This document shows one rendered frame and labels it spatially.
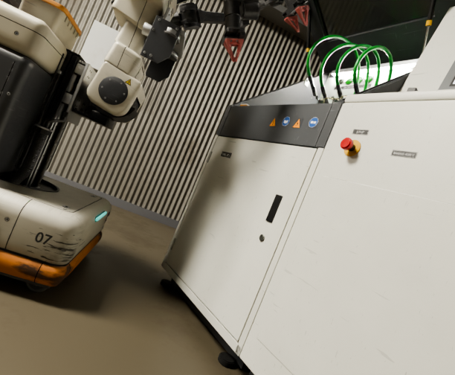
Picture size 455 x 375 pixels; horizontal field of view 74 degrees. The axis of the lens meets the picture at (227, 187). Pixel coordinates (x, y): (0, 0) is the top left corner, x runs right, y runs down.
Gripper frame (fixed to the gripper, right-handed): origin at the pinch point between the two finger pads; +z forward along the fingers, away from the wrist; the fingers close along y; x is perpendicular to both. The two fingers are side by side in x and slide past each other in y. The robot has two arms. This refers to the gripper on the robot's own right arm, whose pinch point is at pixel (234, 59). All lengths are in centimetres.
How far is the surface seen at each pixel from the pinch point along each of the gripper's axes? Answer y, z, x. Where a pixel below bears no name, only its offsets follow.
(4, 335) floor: -29, 76, 70
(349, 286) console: -44, 70, -15
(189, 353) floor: -13, 99, 25
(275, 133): 3.0, 27.1, -15.4
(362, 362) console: -52, 84, -12
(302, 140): -10.9, 31.2, -19.8
